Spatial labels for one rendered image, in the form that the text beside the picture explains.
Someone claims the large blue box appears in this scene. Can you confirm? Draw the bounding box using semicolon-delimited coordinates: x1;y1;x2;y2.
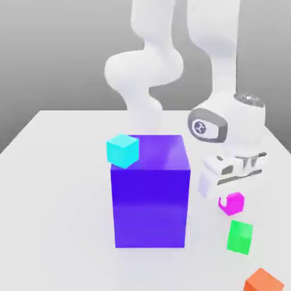
110;134;191;249

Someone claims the small green cube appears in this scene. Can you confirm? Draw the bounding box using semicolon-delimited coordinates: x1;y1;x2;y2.
226;219;254;256

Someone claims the small magenta cube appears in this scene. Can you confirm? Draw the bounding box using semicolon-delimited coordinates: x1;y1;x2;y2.
218;192;246;217

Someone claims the small orange cube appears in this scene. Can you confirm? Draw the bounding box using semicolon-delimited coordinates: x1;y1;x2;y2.
243;267;285;291

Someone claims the small cyan cube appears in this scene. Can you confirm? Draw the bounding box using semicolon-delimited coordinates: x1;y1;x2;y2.
106;133;140;169

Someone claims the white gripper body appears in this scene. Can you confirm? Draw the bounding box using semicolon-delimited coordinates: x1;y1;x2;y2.
197;156;263;200

